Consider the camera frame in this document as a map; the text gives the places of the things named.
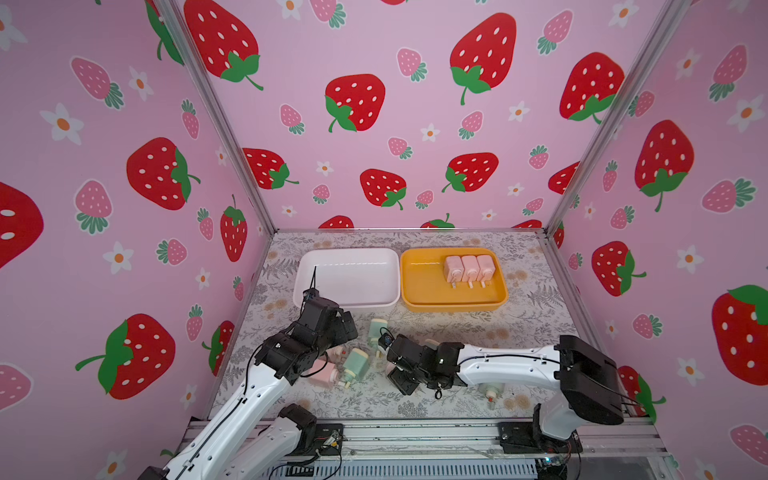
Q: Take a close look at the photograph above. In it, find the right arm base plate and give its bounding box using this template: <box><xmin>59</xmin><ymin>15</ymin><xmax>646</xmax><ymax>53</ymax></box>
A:
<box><xmin>497</xmin><ymin>421</ymin><xmax>583</xmax><ymax>455</ymax></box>

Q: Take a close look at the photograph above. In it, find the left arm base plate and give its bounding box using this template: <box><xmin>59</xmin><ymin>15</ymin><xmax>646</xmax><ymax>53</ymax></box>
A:
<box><xmin>287</xmin><ymin>423</ymin><xmax>344</xmax><ymax>458</ymax></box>

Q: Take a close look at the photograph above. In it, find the aluminium front rail frame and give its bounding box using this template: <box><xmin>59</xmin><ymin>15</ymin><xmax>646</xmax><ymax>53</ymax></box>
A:
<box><xmin>174</xmin><ymin>416</ymin><xmax>682</xmax><ymax>479</ymax></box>

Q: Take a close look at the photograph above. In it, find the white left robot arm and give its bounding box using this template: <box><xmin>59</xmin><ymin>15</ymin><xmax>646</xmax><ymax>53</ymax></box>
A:
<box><xmin>140</xmin><ymin>287</ymin><xmax>358</xmax><ymax>479</ymax></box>

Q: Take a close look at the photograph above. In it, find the floral patterned table mat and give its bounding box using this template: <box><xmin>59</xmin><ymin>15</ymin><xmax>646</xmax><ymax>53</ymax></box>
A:
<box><xmin>210</xmin><ymin>230</ymin><xmax>588</xmax><ymax>419</ymax></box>

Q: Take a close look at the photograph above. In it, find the white plastic storage box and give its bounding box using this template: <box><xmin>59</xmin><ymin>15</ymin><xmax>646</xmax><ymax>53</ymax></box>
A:
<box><xmin>293</xmin><ymin>248</ymin><xmax>401</xmax><ymax>313</ymax></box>

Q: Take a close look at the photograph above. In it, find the green sharpener upper middle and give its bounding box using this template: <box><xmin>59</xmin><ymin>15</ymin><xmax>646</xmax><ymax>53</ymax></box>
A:
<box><xmin>368</xmin><ymin>318</ymin><xmax>388</xmax><ymax>358</ymax></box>

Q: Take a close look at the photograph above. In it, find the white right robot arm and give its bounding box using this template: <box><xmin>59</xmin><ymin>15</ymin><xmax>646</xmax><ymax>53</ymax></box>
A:
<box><xmin>378</xmin><ymin>329</ymin><xmax>624</xmax><ymax>441</ymax></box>

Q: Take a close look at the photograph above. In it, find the yellow plastic storage box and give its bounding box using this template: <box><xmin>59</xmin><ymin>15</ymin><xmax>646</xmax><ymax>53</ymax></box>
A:
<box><xmin>401</xmin><ymin>247</ymin><xmax>509</xmax><ymax>313</ymax></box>

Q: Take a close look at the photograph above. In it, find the green sharpener lower left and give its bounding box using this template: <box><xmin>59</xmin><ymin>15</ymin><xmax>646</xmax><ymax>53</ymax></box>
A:
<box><xmin>340</xmin><ymin>348</ymin><xmax>370</xmax><ymax>388</ymax></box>

